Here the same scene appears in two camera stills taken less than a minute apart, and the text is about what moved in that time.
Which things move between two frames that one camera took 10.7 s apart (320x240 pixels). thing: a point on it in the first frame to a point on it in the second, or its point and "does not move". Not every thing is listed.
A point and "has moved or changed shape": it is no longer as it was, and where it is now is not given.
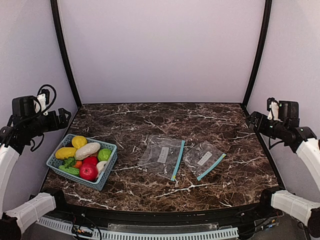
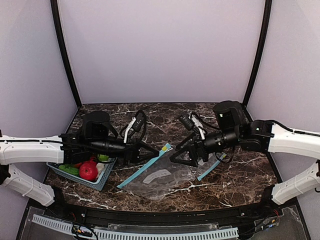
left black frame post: (55, 8) does not move
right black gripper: (258, 122) to (198, 150)
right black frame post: (263, 42) does not move
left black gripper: (58, 117) to (133, 152)
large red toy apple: (88, 171) does not move
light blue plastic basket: (97, 184) does not move
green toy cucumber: (74, 171) does not move
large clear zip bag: (162, 156) has moved or changed shape
